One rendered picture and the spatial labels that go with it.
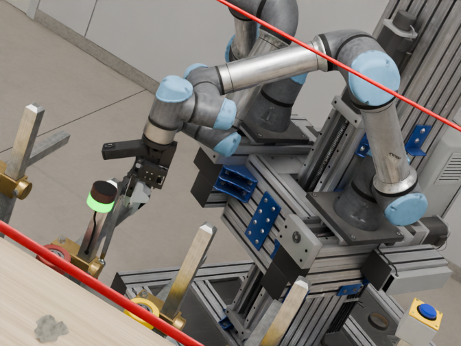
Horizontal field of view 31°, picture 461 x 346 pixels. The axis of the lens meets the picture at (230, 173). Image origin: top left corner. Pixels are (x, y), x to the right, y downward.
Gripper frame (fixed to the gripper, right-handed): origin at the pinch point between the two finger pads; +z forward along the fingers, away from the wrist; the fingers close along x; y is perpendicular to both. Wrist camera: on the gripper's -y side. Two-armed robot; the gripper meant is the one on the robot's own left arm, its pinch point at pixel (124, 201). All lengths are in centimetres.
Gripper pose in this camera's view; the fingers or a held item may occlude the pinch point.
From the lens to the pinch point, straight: 211.3
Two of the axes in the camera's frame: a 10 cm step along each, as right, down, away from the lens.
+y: 9.4, 3.2, 1.4
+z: -3.5, 8.1, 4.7
